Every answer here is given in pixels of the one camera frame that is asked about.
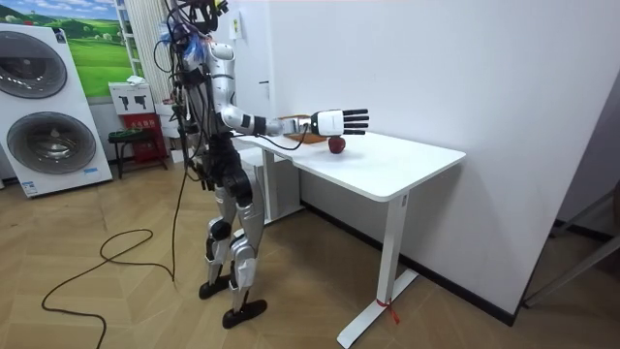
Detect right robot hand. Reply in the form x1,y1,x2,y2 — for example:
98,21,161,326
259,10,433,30
309,108,371,139

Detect white desk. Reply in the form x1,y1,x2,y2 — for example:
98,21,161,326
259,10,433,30
232,114,468,349

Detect robot legs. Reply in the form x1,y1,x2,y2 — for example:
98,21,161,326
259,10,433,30
198,138,269,331

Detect robot body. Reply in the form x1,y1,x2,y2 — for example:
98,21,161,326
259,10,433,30
153,0,243,191

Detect red box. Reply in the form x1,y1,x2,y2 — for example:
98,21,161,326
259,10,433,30
120,111,169,165

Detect white pleated curtain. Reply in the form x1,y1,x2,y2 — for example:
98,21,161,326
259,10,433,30
123,0,176,104

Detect black stool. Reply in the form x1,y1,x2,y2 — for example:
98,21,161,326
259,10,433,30
107,127,170,180

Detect white cardboard box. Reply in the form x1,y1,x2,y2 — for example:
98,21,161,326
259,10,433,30
108,80,156,116

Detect white washing machine tower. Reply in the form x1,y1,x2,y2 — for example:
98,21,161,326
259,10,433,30
0,22,114,199

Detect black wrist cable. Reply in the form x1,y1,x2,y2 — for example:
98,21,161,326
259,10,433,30
231,123,311,152

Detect cable bundle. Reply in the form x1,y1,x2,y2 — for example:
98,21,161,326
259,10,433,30
162,0,207,24

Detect red strap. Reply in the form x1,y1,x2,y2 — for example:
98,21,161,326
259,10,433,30
376,297,402,326

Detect black floor cable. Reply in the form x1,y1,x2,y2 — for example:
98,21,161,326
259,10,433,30
40,159,192,349

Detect green landscape wall poster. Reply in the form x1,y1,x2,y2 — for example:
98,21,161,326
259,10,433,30
0,0,146,101

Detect grey metal frame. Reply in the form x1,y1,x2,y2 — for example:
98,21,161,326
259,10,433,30
521,187,620,309

